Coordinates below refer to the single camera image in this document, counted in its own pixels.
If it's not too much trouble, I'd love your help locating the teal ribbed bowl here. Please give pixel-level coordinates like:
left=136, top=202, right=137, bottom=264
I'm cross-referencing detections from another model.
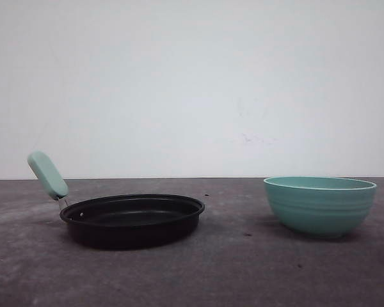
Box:
left=264, top=177, right=377, bottom=238

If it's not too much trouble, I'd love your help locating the black frying pan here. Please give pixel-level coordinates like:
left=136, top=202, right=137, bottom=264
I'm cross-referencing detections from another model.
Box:
left=27, top=151, right=205, bottom=249

